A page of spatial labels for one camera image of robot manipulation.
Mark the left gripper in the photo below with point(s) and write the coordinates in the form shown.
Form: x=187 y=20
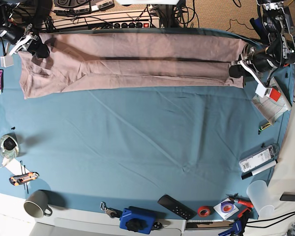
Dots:
x=258 y=60

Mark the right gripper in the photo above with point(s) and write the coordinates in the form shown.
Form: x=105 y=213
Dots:
x=14 y=33

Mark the pink t-shirt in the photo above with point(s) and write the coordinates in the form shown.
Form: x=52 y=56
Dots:
x=130 y=60

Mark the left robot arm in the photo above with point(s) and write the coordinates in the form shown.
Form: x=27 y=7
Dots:
x=277 y=33

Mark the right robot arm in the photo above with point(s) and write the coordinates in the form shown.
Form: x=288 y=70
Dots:
x=12 y=13

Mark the booklet with red square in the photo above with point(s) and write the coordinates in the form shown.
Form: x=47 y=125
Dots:
x=274 y=104

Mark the blue clamp top right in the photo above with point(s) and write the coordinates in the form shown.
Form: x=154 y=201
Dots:
x=259 y=28

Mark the blue clamp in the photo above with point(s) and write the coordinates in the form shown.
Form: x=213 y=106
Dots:
x=237 y=228
x=259 y=28

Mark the white power strip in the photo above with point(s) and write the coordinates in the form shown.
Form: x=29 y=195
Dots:
x=112 y=20

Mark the clear plastic case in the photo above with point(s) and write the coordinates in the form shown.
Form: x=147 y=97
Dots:
x=259 y=158

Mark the blue table cloth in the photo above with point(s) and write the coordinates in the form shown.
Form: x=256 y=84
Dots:
x=131 y=146

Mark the glass jar with black lid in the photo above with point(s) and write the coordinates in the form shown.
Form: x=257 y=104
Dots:
x=8 y=147

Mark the black and white marker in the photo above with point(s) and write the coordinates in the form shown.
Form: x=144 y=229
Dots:
x=259 y=170

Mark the black zip ties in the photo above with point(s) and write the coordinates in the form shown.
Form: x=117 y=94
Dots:
x=23 y=178

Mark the white paper note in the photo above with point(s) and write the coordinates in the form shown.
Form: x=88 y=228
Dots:
x=16 y=168

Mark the translucent plastic cup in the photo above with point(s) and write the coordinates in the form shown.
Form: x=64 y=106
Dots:
x=260 y=197

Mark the orange utility knife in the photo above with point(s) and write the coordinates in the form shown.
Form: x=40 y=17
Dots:
x=15 y=180

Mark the black power adapter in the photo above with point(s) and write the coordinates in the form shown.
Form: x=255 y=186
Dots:
x=287 y=197

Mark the red tape roll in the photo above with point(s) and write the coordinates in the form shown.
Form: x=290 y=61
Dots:
x=205 y=211

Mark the black remote control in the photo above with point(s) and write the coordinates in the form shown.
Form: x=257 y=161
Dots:
x=176 y=207

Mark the grey coffee mug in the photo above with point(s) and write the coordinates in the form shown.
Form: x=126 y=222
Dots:
x=36 y=205

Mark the blue clamp bottom right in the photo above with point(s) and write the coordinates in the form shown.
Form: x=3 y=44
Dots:
x=237 y=228

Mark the blue box with black knob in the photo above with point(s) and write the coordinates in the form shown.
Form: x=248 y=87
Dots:
x=137 y=220

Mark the red handled pliers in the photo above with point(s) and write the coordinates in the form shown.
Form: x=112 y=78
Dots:
x=240 y=200

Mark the metal carabiner keychain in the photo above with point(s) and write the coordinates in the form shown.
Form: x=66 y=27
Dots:
x=113 y=213

